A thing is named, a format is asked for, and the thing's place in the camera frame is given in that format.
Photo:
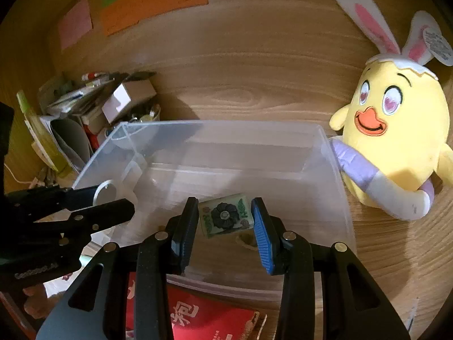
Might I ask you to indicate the green flower-print tile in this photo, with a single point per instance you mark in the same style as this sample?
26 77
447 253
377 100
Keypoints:
226 216

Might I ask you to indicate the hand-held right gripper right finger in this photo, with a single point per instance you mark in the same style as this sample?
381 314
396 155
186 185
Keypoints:
263 241

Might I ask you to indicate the yellow chick plush toy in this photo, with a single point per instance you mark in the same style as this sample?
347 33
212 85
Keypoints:
393 141

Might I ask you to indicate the orange paper note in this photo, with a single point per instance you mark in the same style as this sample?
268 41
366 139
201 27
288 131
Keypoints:
155 5

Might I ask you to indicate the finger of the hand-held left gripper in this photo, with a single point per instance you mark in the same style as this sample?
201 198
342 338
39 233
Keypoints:
53 198
106 216

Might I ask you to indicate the red small box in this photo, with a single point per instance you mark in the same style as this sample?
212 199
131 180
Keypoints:
95 137

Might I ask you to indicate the green-capped spray bottle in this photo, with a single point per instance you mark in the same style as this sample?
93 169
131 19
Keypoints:
39 131

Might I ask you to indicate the small white cardboard box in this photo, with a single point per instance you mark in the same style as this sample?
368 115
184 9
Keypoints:
129 97

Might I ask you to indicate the pink paper note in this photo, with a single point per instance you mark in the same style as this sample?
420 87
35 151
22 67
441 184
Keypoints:
75 24

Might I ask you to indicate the white paper boxes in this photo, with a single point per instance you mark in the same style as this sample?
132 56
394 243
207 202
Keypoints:
69 138

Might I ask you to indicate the red and white marker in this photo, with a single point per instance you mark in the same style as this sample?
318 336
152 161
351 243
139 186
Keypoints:
92 76

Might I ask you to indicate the red printed packet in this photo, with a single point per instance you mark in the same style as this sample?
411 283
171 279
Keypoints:
208 315

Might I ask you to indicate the person's left hand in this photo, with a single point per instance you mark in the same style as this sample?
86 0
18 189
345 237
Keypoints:
37 299

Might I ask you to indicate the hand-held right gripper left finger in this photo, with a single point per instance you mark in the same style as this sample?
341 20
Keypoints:
184 235

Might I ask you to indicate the clear plastic storage box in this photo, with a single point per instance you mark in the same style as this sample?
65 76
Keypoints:
230 163

